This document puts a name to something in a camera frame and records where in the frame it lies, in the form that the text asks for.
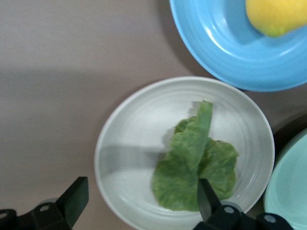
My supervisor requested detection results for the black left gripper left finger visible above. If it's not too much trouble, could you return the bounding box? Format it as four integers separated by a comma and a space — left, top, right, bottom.
0, 176, 90, 230

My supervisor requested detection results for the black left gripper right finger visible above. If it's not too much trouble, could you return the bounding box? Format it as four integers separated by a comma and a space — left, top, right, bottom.
194, 178, 294, 230

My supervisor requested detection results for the green lettuce leaf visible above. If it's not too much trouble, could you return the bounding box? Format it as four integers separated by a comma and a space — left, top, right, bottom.
152, 100, 240, 212

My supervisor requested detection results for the yellow lemon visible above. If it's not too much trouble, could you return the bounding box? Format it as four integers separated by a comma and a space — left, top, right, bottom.
245, 0, 307, 38

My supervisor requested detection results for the green plate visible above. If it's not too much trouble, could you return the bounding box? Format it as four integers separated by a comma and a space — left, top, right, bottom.
263, 128, 307, 230

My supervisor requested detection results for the beige plate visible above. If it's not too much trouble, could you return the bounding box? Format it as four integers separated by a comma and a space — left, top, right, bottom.
94, 76, 276, 230

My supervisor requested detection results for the blue plate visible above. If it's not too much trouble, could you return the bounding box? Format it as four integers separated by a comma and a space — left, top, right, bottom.
169, 0, 307, 92

